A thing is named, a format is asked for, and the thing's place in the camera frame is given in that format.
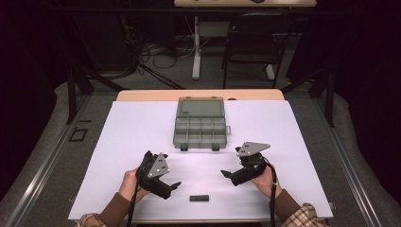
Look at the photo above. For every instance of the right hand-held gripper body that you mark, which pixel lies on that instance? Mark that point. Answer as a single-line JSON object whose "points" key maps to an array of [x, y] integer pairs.
{"points": [[252, 164]]}

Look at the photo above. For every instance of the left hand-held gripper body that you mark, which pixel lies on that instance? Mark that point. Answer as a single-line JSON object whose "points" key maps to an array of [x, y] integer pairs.
{"points": [[157, 168]]}

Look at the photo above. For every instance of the small black stick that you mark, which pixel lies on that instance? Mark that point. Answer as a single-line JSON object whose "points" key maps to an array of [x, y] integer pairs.
{"points": [[199, 198]]}

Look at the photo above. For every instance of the grey translucent compartment box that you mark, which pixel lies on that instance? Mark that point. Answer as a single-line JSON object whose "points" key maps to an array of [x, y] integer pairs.
{"points": [[200, 132]]}

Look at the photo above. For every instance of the person's right hand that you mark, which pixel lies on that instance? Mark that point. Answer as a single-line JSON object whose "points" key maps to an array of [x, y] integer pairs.
{"points": [[266, 184]]}

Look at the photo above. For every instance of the person's left hand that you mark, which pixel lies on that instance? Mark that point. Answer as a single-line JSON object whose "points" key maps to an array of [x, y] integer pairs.
{"points": [[129, 186]]}

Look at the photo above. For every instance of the white table board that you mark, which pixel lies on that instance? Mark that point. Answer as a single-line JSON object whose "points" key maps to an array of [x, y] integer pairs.
{"points": [[201, 170]]}

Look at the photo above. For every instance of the white desk foot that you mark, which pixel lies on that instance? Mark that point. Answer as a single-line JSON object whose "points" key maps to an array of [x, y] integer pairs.
{"points": [[270, 72]]}

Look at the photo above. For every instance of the black metal stand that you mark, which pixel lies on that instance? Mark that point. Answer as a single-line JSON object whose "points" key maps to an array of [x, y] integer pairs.
{"points": [[329, 101], [72, 94]]}

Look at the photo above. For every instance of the white desk leg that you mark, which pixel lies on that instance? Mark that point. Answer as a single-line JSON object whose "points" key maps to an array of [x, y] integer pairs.
{"points": [[196, 56]]}

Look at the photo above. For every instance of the black folding chair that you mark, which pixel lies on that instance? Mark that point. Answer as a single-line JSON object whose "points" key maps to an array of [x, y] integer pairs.
{"points": [[255, 41]]}

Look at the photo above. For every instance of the grey tray under desk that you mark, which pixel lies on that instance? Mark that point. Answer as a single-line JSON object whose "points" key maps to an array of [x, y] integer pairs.
{"points": [[214, 29]]}

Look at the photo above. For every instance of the dark curtain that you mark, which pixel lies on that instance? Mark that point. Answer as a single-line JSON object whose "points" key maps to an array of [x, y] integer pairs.
{"points": [[25, 78], [372, 78]]}

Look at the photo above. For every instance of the light wooden desk top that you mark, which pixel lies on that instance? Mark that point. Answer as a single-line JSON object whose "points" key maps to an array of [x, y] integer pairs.
{"points": [[220, 3]]}

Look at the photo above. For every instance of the metal floor rail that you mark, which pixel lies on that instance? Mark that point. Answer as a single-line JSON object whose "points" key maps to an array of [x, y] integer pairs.
{"points": [[343, 157], [53, 157]]}

